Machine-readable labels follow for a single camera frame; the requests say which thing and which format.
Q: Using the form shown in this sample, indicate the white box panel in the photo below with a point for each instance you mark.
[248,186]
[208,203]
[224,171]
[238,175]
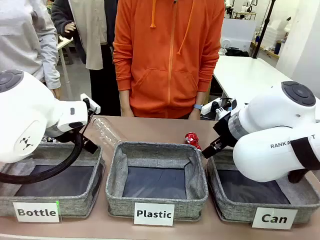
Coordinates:
[237,32]

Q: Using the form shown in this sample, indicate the white Bottle label sign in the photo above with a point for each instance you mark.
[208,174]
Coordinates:
[36,212]

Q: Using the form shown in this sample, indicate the grey fabric basket plastic label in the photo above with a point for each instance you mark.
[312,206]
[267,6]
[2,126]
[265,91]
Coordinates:
[117,197]

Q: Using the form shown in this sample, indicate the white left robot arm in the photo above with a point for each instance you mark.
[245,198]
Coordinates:
[27,117]

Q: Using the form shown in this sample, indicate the person in beige coat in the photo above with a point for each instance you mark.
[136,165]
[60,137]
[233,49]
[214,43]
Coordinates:
[95,45]

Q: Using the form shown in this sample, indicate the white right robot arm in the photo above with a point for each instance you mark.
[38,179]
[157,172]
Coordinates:
[270,135]

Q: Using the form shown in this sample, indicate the black tripod pole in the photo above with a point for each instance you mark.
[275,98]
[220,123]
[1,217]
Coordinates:
[265,27]

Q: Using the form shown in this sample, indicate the large white table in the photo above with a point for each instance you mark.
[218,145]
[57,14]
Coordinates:
[245,72]

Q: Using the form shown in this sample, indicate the person's right hand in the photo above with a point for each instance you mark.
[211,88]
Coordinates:
[127,111]

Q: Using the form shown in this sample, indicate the person's left hand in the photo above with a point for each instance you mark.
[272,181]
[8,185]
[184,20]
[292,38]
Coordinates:
[194,114]

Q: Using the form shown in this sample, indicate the blue smartwatch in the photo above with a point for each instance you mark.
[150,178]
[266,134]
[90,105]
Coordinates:
[198,106]

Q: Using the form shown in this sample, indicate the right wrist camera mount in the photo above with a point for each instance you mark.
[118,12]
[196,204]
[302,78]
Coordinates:
[225,107]

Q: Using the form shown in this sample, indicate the small white desk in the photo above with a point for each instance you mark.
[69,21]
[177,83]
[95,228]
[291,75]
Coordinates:
[63,47]

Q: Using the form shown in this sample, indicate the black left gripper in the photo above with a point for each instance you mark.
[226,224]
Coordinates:
[90,147]

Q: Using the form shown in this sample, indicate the person in grey sweatshirt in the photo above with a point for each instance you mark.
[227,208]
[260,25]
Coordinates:
[22,37]

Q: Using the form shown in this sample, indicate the dark blue bottle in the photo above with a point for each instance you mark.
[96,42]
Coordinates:
[277,48]

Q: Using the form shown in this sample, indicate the white Plastic label sign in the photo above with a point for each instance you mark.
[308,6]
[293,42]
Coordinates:
[154,214]

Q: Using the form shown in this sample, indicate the grey fabric basket can label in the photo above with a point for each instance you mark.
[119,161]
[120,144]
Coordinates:
[217,190]

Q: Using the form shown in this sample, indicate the person in orange hoodie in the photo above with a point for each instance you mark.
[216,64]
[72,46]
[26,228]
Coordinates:
[165,62]

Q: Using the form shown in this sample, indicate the white Can label sign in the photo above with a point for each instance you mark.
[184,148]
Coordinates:
[274,218]

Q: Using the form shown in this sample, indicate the large clear plastic bottle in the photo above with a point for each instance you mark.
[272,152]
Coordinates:
[107,132]

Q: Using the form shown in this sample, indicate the clear storage boxes stack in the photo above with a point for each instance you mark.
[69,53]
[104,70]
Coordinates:
[273,33]

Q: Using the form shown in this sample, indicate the crushed red soda can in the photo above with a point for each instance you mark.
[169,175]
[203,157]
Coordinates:
[192,141]

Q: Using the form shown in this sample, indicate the black bag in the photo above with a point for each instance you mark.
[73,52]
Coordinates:
[236,52]

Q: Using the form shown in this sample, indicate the person's left forearm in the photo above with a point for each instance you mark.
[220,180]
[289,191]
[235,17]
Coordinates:
[201,98]

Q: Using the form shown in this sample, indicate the white power strip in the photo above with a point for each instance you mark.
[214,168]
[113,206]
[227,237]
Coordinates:
[210,107]

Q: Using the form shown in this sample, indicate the person's right forearm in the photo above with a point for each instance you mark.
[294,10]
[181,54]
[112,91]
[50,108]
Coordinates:
[124,98]

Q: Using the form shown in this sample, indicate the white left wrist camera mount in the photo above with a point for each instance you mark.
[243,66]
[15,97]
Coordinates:
[93,104]

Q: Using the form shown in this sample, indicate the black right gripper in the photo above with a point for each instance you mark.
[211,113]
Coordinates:
[226,130]

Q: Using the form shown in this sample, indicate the grey fabric basket bottle label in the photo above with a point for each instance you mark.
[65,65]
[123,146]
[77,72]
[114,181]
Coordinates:
[97,175]

